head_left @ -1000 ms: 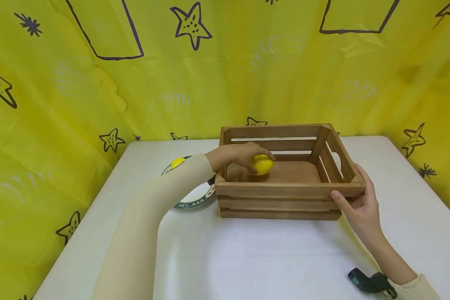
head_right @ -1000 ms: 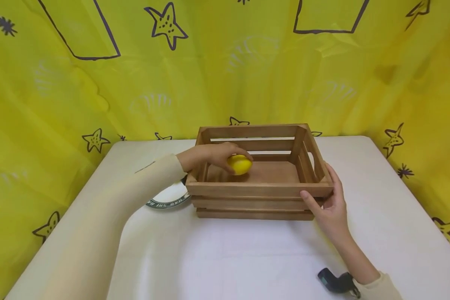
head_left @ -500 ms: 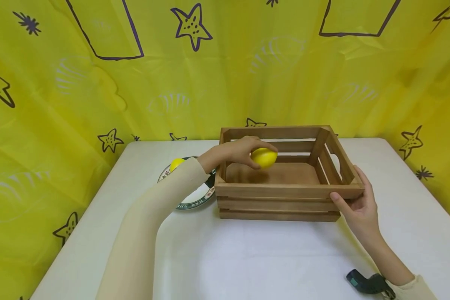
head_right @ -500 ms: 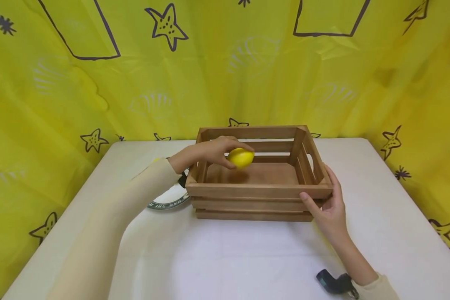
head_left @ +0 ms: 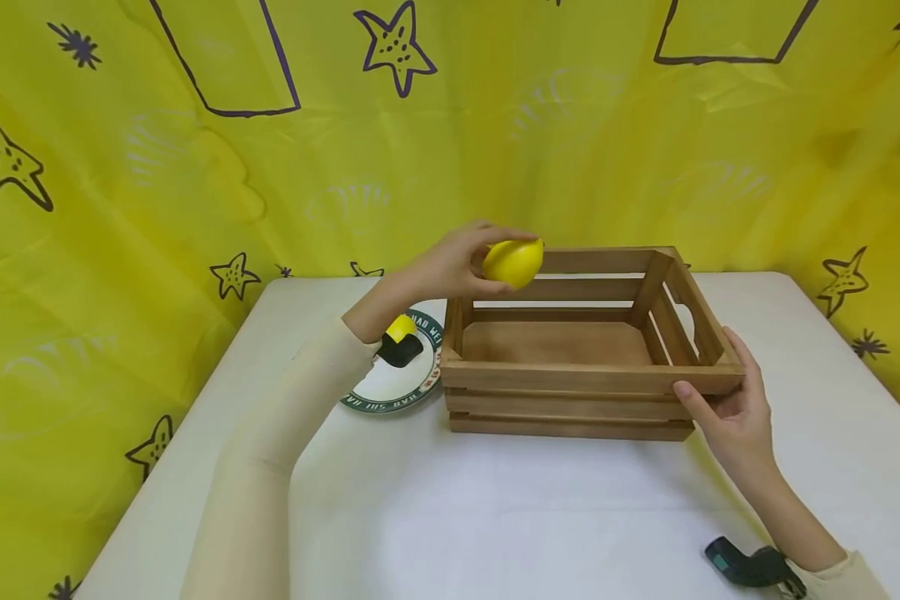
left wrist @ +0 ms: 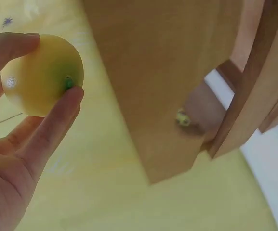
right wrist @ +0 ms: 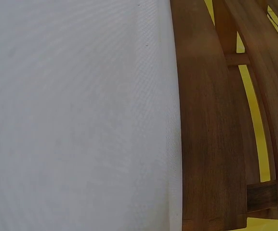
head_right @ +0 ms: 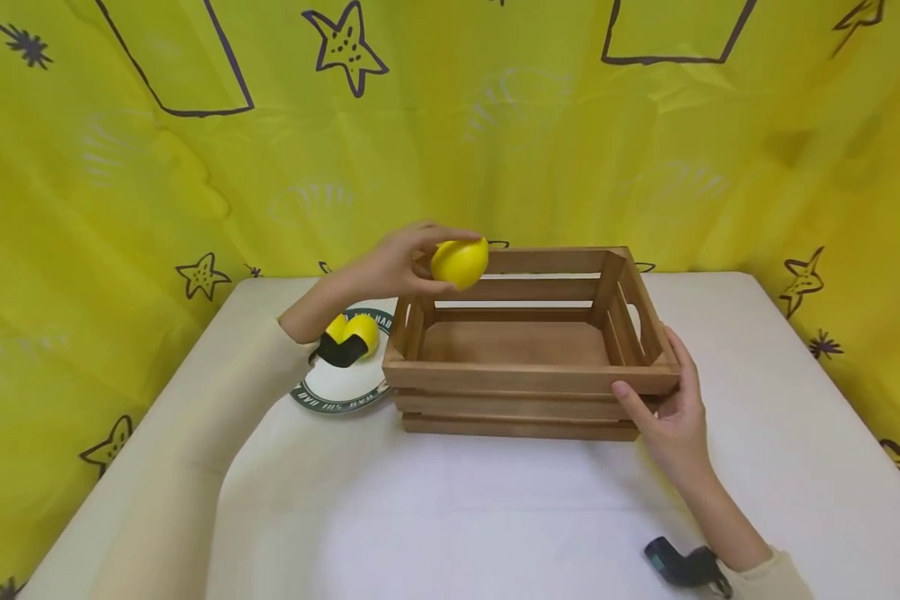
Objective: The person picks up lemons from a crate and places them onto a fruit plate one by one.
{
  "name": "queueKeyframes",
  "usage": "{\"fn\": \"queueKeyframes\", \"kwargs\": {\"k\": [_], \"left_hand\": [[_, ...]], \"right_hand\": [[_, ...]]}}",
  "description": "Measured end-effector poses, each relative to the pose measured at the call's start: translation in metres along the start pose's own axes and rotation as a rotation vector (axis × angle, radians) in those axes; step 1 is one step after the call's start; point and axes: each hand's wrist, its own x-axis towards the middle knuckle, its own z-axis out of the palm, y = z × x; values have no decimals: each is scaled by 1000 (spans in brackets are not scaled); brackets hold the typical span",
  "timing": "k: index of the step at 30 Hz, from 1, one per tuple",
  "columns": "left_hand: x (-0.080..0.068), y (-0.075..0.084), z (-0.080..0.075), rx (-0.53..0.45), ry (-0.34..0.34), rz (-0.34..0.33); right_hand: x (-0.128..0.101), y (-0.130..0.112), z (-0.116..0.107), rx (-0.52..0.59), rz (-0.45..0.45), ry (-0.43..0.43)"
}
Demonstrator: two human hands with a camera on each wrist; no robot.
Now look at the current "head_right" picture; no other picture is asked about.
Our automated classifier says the person's left forearm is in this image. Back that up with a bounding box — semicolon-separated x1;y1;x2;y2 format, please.
86;271;353;600

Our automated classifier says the person's right hand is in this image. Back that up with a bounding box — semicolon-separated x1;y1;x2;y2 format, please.
612;326;718;491

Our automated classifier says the person's right forearm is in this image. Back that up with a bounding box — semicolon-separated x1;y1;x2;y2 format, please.
686;460;818;600

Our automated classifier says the white plate with green rim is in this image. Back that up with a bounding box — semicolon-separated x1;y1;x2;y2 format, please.
290;307;399;415

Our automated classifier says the brown wooden crate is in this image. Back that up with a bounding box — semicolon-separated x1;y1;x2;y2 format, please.
382;246;683;442

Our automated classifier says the person's left hand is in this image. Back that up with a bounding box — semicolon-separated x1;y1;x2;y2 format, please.
335;221;486;301

